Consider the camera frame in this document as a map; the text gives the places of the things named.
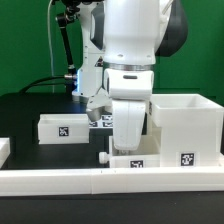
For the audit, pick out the white front drawer box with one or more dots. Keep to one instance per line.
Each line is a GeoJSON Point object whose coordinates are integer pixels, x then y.
{"type": "Point", "coordinates": [147, 155]}

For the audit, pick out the white fence rail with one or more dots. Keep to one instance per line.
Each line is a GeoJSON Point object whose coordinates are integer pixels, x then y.
{"type": "Point", "coordinates": [4, 150]}
{"type": "Point", "coordinates": [109, 180]}

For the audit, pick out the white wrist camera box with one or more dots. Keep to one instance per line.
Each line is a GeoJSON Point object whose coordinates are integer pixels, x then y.
{"type": "Point", "coordinates": [98, 104]}

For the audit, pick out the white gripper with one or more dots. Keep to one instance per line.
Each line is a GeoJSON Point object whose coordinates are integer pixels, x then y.
{"type": "Point", "coordinates": [128, 120]}

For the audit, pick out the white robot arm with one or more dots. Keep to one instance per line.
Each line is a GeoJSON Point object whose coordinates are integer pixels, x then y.
{"type": "Point", "coordinates": [111, 47]}

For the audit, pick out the white left fence rail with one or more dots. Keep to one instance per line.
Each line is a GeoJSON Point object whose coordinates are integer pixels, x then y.
{"type": "Point", "coordinates": [4, 150]}

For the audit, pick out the printed marker sheet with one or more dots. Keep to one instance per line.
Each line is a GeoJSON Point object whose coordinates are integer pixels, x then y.
{"type": "Point", "coordinates": [106, 121]}

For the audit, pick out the white drawer cabinet frame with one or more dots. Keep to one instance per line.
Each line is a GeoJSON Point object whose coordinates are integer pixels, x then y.
{"type": "Point", "coordinates": [190, 127]}

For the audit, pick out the white drawer box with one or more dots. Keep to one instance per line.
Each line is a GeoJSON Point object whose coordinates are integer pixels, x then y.
{"type": "Point", "coordinates": [63, 129]}
{"type": "Point", "coordinates": [147, 155]}

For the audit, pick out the white front fence rail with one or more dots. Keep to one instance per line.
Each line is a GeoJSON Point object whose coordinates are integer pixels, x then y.
{"type": "Point", "coordinates": [109, 180]}

